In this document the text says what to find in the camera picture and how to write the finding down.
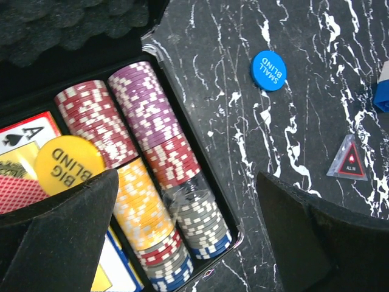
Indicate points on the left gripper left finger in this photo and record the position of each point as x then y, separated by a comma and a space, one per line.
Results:
55, 244

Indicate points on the red and yellow chip column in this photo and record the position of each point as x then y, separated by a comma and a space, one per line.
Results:
89, 112

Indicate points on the black poker chip case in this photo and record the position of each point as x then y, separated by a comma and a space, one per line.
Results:
47, 46

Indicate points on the triangular all-in button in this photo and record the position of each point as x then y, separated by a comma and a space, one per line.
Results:
347, 163

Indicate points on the blue and white block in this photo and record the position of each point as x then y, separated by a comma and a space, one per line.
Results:
381, 97

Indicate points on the blue small blind button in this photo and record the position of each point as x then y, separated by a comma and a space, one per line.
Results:
268, 71

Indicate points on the yellow big blind button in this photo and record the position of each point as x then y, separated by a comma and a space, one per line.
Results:
65, 162

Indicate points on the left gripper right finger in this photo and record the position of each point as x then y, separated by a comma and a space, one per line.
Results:
319, 245

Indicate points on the red playing card deck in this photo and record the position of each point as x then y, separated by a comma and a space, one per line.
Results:
20, 144

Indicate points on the blue playing card deck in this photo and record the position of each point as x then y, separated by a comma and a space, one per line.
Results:
115, 272

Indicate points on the purple and red chip column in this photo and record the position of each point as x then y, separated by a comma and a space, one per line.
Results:
167, 150

